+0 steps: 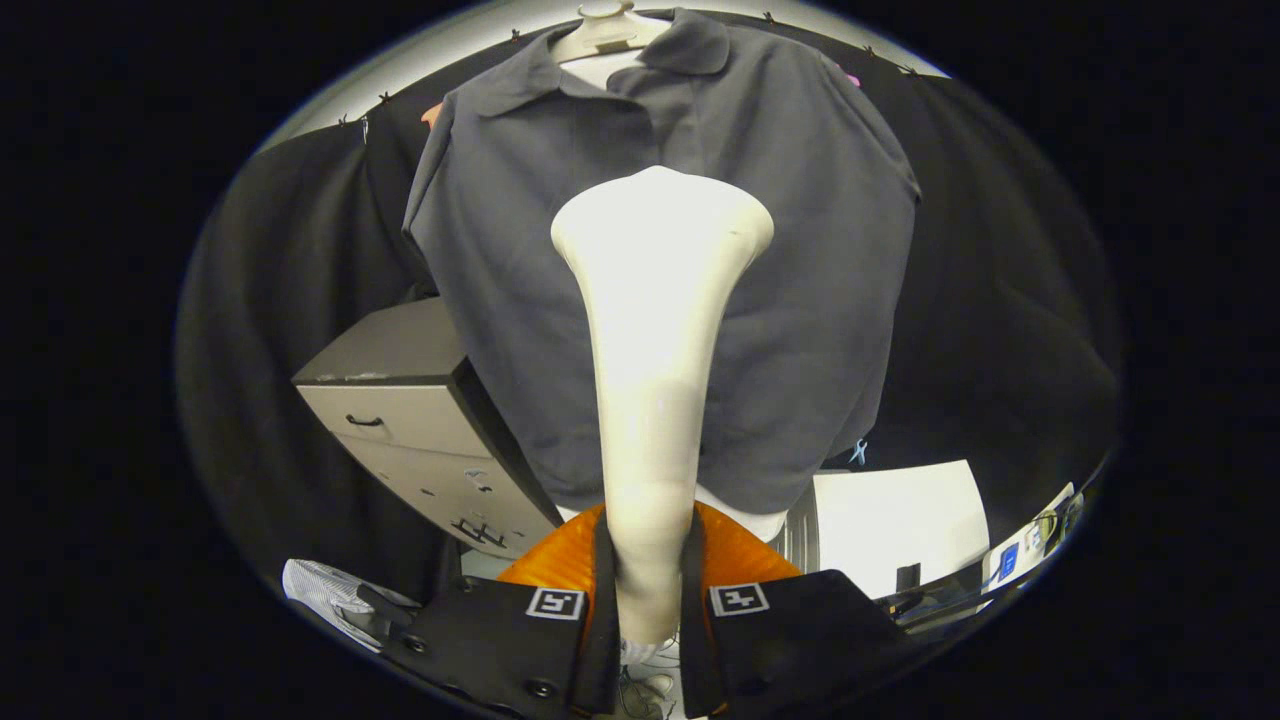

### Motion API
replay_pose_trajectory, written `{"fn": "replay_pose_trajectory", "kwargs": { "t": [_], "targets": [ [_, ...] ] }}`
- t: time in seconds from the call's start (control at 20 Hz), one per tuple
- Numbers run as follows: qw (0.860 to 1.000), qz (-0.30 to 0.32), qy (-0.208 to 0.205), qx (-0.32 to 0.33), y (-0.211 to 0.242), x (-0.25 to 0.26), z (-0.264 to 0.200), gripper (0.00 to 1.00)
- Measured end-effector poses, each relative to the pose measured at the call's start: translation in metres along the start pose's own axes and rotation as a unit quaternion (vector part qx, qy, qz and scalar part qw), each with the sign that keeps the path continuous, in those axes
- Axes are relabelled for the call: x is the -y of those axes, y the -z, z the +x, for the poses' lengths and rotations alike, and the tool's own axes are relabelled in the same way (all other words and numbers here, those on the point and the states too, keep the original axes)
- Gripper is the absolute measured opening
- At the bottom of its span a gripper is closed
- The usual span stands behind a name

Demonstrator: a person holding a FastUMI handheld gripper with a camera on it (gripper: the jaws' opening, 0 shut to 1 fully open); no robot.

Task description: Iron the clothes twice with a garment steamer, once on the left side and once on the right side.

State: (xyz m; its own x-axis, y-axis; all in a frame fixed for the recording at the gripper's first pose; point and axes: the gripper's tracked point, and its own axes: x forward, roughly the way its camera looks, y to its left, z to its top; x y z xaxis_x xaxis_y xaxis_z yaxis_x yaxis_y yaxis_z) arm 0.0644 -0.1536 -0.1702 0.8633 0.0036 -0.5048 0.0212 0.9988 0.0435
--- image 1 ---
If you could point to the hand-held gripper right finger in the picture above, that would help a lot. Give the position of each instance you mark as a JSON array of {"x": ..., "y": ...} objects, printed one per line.
[{"x": 697, "y": 650}]

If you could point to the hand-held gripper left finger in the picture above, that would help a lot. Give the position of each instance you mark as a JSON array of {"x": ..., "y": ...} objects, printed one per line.
[{"x": 603, "y": 640}]

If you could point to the dark grey button shirt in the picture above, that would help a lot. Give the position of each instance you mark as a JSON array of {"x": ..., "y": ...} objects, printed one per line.
[{"x": 800, "y": 300}]

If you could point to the black electronics box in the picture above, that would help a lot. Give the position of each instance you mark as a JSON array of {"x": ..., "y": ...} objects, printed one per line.
[{"x": 930, "y": 605}]

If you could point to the white box appliance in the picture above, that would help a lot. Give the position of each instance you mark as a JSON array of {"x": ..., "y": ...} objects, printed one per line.
[{"x": 900, "y": 520}]

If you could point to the light blue clip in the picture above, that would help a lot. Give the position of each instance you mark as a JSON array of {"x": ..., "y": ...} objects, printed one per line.
[{"x": 859, "y": 452}]

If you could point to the white mesh fabric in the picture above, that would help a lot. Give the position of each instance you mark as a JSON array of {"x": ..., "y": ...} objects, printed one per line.
[{"x": 325, "y": 590}]

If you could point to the blue and white panel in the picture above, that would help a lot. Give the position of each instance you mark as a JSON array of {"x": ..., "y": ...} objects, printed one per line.
[{"x": 1010, "y": 560}]

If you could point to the grey drawer cabinet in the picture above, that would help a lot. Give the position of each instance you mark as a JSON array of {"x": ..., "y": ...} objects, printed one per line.
[{"x": 390, "y": 350}]

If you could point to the white mannequin torso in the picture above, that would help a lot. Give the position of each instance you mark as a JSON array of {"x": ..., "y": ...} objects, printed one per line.
[{"x": 610, "y": 35}]

